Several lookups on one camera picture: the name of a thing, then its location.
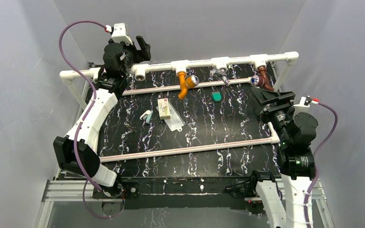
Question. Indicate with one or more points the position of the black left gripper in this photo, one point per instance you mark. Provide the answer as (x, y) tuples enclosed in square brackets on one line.
[(137, 50)]

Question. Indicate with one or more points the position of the cream cardboard box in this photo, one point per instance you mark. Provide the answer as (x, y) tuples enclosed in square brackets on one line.
[(164, 108)]

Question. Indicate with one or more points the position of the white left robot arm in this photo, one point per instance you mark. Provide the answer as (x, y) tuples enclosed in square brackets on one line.
[(76, 152)]

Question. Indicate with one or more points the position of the white blue stapler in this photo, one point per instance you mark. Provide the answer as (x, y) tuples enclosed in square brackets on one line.
[(146, 116)]

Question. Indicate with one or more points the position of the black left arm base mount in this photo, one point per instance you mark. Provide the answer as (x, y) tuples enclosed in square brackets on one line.
[(119, 193)]

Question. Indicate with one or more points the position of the orange water faucet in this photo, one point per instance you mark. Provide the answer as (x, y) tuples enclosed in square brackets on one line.
[(186, 83)]

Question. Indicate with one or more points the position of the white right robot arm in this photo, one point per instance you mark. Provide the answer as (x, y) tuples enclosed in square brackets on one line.
[(295, 131)]

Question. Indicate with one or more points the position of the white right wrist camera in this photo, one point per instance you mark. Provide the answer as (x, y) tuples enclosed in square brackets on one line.
[(305, 103)]

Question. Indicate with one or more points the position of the green square tape measure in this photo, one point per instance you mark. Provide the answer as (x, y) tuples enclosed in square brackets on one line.
[(216, 96)]

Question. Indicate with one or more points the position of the white pipe frame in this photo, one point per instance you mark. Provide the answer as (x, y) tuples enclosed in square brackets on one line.
[(290, 59)]

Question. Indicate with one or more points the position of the white plastic package card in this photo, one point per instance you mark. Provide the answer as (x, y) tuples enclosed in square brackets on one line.
[(175, 123)]

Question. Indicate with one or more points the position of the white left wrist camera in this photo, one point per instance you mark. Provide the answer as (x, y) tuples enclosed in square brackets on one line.
[(119, 34)]

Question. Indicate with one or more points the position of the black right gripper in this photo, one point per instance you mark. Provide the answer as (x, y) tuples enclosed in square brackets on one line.
[(263, 96)]

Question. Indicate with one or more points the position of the dark red water faucet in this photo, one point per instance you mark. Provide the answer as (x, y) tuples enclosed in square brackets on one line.
[(261, 80)]

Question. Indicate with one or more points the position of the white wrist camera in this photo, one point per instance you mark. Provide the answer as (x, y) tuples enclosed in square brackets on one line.
[(119, 34), (305, 103)]

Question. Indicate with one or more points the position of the chrome water faucet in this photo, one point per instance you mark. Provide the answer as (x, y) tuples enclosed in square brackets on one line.
[(220, 74)]

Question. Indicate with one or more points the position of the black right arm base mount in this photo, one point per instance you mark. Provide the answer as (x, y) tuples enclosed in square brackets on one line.
[(247, 189)]

